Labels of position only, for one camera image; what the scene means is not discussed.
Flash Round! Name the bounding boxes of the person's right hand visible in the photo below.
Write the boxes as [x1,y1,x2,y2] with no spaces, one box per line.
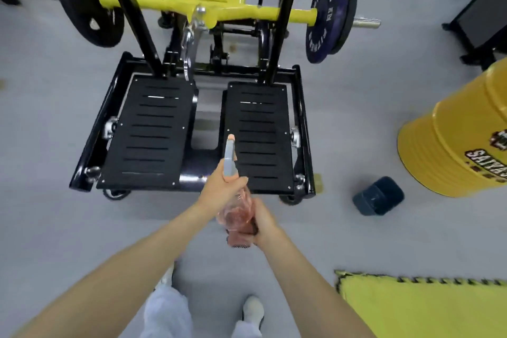
[226,198,283,250]

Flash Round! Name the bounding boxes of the person's left hand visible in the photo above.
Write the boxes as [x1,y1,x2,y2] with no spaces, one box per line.
[198,134,249,214]

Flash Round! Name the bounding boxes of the pink spray bottle grey head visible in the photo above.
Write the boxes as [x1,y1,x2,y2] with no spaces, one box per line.
[217,137,258,250]

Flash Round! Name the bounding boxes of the person's right forearm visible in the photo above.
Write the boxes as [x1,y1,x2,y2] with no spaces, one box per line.
[257,231,378,338]

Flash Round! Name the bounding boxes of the person's left forearm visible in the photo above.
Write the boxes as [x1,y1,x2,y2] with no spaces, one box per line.
[12,201,222,338]

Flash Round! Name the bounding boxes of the black slotted foot plate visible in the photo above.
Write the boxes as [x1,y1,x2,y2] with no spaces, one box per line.
[225,81,295,195]
[97,74,198,191]

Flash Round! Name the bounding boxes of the white right shoe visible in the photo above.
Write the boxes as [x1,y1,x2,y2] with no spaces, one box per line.
[241,296,265,330]

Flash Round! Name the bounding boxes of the white shoe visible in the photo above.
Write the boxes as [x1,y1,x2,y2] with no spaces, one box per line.
[156,264,176,291]
[241,296,265,330]

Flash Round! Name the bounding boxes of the white left shoe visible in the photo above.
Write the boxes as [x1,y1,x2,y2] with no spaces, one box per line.
[156,264,176,291]

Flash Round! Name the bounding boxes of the dark blue plastic block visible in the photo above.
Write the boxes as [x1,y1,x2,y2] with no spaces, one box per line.
[352,176,405,217]

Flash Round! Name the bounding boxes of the white trousers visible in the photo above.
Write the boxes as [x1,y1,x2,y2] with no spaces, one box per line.
[140,283,263,338]

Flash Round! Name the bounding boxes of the blue lettered weight plate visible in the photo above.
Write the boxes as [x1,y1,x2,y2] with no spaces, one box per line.
[305,0,350,64]

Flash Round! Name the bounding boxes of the yellow foam floor mat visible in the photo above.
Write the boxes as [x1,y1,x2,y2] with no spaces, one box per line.
[334,270,507,338]

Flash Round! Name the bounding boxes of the small black weight plate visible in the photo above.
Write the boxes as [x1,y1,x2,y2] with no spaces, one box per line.
[331,0,358,55]

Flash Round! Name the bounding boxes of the yellow metal barrel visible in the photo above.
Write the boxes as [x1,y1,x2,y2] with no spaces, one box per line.
[397,57,507,198]

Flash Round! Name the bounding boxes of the large black weight plate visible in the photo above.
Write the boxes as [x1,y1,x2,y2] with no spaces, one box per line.
[52,0,126,48]

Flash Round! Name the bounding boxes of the black padded gym bench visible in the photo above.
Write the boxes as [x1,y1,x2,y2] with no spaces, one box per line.
[441,0,507,72]

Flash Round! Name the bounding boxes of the black gym machine frame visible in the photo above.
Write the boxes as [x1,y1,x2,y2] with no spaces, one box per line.
[69,0,382,206]

